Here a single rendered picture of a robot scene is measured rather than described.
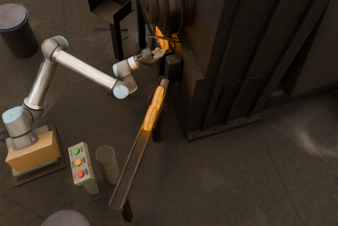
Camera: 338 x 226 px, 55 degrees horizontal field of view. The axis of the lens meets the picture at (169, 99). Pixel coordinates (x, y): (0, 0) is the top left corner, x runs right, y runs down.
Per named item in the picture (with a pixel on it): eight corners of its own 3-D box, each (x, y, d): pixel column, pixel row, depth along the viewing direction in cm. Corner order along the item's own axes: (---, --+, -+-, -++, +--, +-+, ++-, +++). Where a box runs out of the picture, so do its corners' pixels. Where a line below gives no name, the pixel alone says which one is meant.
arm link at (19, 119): (5, 138, 232) (-5, 116, 227) (20, 128, 248) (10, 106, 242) (23, 135, 228) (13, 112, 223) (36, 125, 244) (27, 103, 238)
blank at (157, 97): (164, 82, 207) (159, 81, 207) (157, 101, 198) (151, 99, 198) (163, 96, 220) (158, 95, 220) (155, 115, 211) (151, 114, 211)
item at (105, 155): (118, 167, 257) (111, 143, 212) (122, 182, 252) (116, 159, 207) (103, 172, 255) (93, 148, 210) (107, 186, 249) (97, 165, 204)
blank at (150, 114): (156, 101, 198) (151, 100, 198) (148, 122, 189) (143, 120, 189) (155, 115, 210) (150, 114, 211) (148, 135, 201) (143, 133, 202)
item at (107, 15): (114, 43, 319) (105, -16, 257) (135, 57, 312) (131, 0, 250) (100, 56, 311) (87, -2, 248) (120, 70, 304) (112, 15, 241)
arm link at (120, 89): (35, 38, 206) (129, 89, 206) (46, 35, 218) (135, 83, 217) (31, 54, 211) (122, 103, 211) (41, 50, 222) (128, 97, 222)
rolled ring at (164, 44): (164, 38, 216) (169, 37, 217) (155, 18, 225) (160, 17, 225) (163, 55, 232) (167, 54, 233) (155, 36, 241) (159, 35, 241)
